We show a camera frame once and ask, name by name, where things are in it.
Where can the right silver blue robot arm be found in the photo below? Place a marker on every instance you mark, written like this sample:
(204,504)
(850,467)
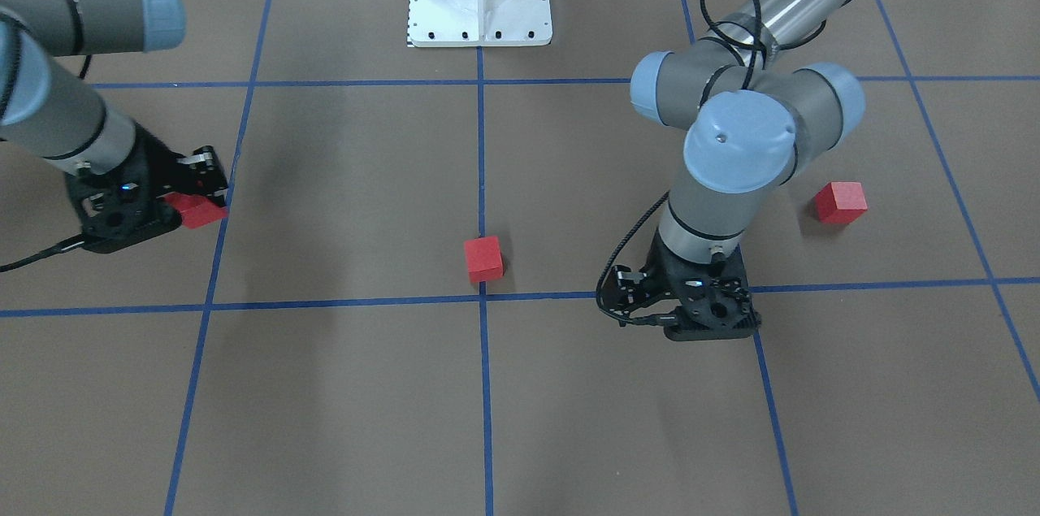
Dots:
(48,109)

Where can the red block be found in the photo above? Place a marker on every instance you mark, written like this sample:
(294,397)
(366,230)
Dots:
(840,202)
(195,211)
(484,260)

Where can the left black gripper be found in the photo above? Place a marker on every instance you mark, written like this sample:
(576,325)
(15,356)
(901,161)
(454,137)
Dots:
(657,262)

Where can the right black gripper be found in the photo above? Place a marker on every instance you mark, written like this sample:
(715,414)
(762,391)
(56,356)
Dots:
(157,164)

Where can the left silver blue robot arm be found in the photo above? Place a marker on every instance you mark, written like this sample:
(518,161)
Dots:
(748,131)

